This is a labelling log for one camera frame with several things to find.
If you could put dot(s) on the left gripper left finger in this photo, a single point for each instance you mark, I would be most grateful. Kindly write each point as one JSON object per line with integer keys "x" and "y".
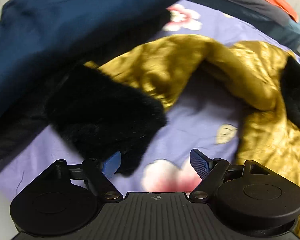
{"x": 98, "y": 174}

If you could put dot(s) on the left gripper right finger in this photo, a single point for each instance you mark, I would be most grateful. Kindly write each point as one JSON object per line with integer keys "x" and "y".
{"x": 211, "y": 171}

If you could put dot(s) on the gold satin jacket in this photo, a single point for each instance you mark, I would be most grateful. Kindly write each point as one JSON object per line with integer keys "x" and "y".
{"x": 157, "y": 102}

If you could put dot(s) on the purple floral bed sheet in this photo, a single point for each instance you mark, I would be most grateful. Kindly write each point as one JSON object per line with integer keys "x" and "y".
{"x": 204, "y": 117}

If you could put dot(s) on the navy blue folded garment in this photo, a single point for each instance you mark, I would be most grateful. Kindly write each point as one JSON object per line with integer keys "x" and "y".
{"x": 41, "y": 41}

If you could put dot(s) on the teal covered bed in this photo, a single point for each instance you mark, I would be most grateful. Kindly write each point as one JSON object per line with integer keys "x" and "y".
{"x": 288, "y": 35}

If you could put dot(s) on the orange cloth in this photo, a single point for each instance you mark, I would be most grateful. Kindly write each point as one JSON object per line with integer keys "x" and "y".
{"x": 286, "y": 7}

